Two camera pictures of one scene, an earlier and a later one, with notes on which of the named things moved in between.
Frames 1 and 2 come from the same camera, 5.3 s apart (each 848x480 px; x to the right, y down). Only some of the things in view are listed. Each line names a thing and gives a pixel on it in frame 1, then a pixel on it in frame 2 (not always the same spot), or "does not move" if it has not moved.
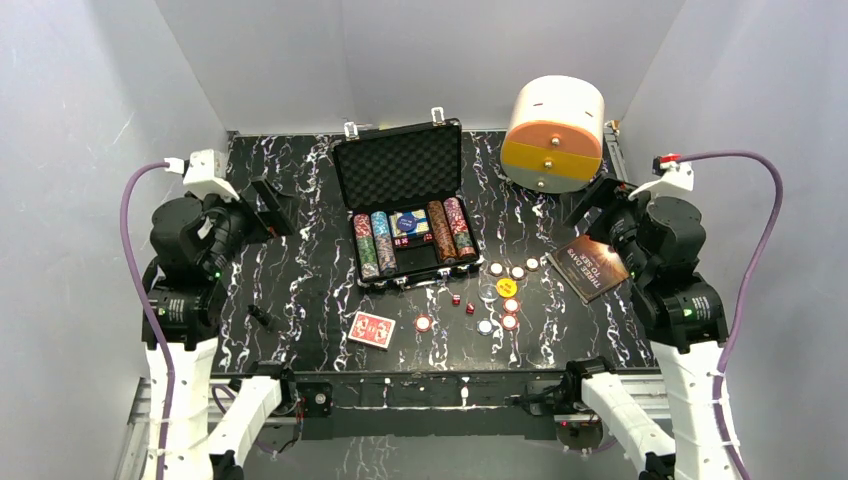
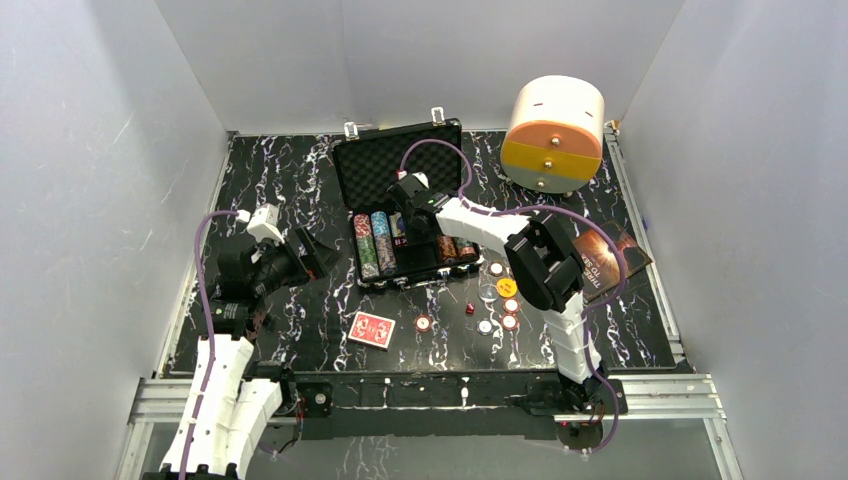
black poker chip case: x=404 y=188 does not move
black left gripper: x=269 y=206 to x=303 y=256
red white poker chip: x=423 y=322 does not move
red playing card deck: x=372 y=329 does not move
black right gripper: x=599 y=195 to x=408 y=231
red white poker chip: x=508 y=321 does not move
